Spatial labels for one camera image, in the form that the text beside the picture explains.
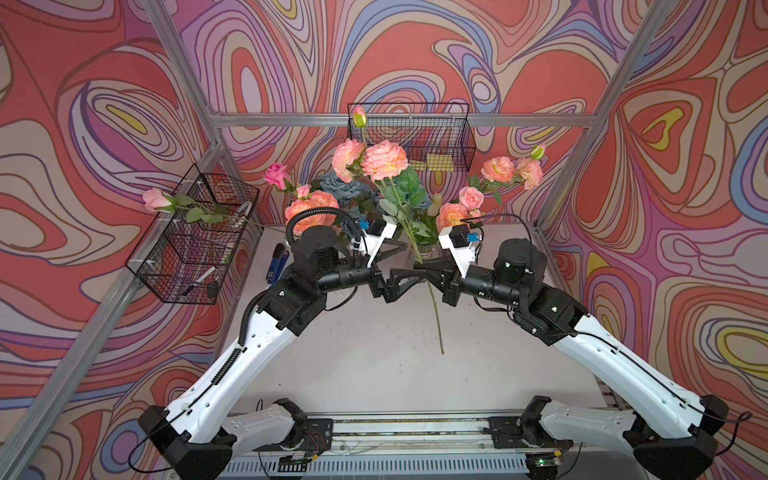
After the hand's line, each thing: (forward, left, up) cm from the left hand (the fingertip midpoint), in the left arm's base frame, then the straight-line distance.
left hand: (415, 262), depth 57 cm
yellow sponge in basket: (+45, -10, -7) cm, 46 cm away
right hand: (0, -1, -4) cm, 4 cm away
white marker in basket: (+7, +52, -16) cm, 55 cm away
